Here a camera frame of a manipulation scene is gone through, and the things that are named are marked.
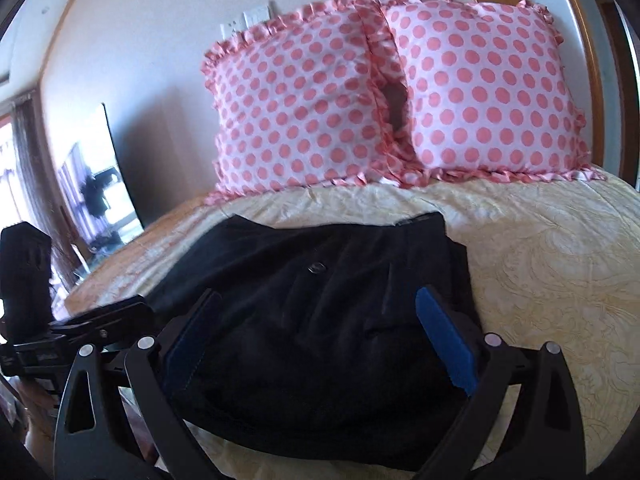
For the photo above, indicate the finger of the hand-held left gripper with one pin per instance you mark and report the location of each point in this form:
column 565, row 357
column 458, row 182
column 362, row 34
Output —
column 115, row 320

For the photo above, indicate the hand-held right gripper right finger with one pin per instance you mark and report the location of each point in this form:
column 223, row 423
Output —
column 445, row 340

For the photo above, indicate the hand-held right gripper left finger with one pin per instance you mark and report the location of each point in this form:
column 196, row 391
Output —
column 192, row 340

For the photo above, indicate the black pants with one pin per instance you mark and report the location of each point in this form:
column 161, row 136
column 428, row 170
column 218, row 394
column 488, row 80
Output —
column 325, row 310

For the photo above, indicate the flat screen television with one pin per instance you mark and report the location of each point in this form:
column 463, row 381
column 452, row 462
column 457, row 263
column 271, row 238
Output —
column 110, row 200

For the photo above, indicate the yellow patterned bed cover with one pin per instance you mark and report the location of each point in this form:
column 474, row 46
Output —
column 550, row 285

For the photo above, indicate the large pink polka dot pillow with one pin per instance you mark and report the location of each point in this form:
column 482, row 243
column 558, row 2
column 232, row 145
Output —
column 300, row 110

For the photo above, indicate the pink polka dot ruffled pillow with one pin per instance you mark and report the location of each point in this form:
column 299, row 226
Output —
column 490, row 90

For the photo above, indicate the white wall socket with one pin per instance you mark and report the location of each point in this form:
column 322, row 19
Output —
column 233, row 29

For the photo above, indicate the white wall switch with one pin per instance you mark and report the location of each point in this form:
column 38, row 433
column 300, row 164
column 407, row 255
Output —
column 259, row 15

